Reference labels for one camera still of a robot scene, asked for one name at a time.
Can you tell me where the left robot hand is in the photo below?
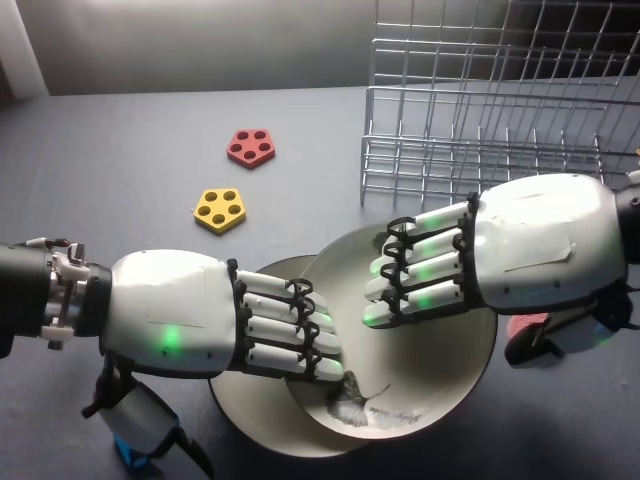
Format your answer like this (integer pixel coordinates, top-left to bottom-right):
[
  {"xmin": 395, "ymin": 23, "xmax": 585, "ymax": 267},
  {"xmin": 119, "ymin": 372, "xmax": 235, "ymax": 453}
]
[{"xmin": 81, "ymin": 248, "xmax": 347, "ymax": 480}]

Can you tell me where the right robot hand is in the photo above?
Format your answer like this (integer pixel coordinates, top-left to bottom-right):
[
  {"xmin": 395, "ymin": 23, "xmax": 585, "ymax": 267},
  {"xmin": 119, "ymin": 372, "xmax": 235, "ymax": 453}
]
[{"xmin": 362, "ymin": 173, "xmax": 630, "ymax": 367}]

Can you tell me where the white plate with leaf print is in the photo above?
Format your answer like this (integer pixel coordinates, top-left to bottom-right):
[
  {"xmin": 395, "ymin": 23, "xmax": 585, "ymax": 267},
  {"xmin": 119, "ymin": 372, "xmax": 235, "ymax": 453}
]
[
  {"xmin": 284, "ymin": 222, "xmax": 499, "ymax": 441},
  {"xmin": 207, "ymin": 254, "xmax": 364, "ymax": 459}
]

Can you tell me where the pink round cookie toy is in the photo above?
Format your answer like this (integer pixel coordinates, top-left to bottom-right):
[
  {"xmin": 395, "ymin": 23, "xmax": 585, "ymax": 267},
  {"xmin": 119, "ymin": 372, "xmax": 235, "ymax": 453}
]
[{"xmin": 505, "ymin": 312, "xmax": 552, "ymax": 347}]

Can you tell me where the yellow pentagon block with holes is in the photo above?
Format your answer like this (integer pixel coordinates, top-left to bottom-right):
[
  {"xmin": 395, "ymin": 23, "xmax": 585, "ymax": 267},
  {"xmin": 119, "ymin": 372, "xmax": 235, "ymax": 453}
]
[{"xmin": 192, "ymin": 188, "xmax": 247, "ymax": 236}]

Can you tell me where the blue pentagon block with holes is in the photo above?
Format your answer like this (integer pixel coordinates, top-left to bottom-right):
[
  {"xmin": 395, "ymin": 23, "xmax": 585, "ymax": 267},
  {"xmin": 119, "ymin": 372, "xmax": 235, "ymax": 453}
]
[{"xmin": 114, "ymin": 432, "xmax": 154, "ymax": 470}]

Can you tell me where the grey table cloth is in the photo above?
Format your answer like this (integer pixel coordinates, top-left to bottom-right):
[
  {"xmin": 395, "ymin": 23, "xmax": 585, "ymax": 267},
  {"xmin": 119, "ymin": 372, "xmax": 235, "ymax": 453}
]
[{"xmin": 0, "ymin": 84, "xmax": 640, "ymax": 480}]

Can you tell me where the red pentagon block with holes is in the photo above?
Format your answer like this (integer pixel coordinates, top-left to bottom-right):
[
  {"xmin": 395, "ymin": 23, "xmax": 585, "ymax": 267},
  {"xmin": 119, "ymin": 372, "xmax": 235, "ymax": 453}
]
[{"xmin": 225, "ymin": 128, "xmax": 277, "ymax": 171}]

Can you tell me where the silver wire dish rack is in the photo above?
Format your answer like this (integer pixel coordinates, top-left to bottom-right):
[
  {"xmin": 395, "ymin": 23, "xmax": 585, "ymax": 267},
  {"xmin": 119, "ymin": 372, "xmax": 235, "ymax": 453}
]
[{"xmin": 358, "ymin": 0, "xmax": 640, "ymax": 212}]

